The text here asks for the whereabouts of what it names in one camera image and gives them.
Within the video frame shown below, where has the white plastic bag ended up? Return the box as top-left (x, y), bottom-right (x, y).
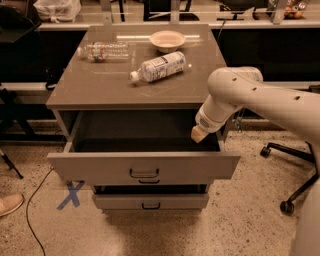
top-left (34, 0), bottom-right (81, 23)

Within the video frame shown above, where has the black tripod leg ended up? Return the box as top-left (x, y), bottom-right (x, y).
top-left (0, 149), bottom-right (24, 179)

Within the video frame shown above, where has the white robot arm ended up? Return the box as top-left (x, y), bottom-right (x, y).
top-left (191, 67), bottom-right (320, 256)

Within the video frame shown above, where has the grey drawer cabinet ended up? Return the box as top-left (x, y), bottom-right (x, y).
top-left (47, 25), bottom-right (225, 196)

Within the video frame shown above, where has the fruit pile on shelf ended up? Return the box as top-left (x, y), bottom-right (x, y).
top-left (284, 0), bottom-right (307, 19)

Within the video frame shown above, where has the grey top drawer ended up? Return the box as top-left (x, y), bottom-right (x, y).
top-left (48, 110), bottom-right (240, 185)

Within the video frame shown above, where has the beige paper bowl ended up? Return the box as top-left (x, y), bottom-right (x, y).
top-left (149, 30), bottom-right (186, 53)

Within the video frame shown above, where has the grey bottom drawer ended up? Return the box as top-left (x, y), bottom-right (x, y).
top-left (93, 194), bottom-right (209, 210)

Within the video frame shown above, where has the black floor cable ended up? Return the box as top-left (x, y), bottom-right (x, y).
top-left (25, 166), bottom-right (58, 256)

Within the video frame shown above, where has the clear plastic water bottle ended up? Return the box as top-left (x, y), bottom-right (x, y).
top-left (77, 42), bottom-right (129, 63)

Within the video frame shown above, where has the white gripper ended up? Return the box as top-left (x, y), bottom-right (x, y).
top-left (191, 107), bottom-right (227, 143)

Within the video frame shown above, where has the labelled plastic bottle white cap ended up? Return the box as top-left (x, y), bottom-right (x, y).
top-left (130, 51), bottom-right (186, 82)

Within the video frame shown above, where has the tan shoe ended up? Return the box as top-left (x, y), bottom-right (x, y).
top-left (0, 194), bottom-right (24, 217)

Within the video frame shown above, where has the blue tape cross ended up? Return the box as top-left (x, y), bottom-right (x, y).
top-left (57, 181), bottom-right (84, 210)

